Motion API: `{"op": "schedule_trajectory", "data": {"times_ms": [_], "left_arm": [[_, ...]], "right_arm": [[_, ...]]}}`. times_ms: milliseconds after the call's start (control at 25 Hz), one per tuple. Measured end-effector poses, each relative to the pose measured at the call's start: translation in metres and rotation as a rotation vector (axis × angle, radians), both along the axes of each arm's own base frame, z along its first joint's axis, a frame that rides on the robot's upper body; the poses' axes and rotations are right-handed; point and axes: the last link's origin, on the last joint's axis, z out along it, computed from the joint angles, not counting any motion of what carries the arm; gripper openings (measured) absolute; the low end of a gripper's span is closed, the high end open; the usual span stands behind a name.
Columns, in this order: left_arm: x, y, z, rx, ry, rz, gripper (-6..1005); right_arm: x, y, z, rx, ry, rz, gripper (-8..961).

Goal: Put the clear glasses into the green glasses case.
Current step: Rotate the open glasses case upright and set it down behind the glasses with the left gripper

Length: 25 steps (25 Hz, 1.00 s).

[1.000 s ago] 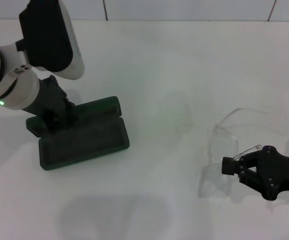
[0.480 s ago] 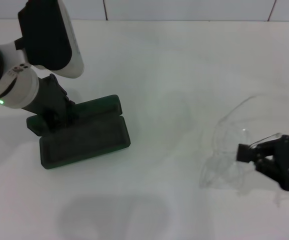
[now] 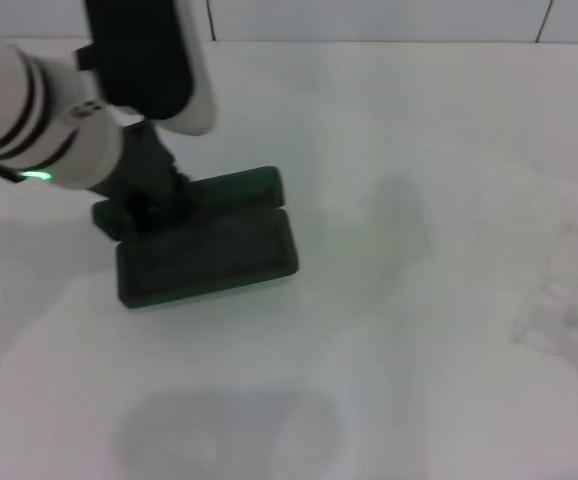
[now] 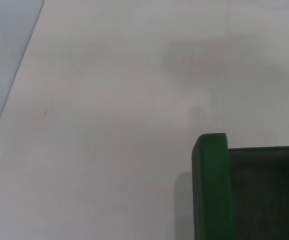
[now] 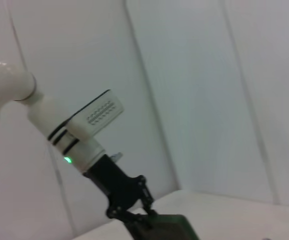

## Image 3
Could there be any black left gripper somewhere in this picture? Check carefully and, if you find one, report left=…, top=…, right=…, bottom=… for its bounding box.
left=85, top=119, right=196, bottom=237

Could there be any green glasses case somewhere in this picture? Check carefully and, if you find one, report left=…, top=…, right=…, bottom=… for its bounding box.
left=91, top=165, right=301, bottom=311

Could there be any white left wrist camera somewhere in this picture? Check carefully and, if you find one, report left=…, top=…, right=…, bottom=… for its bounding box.
left=72, top=0, right=219, bottom=138

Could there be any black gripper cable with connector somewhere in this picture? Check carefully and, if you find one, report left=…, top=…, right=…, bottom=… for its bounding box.
left=0, top=163, right=26, bottom=185

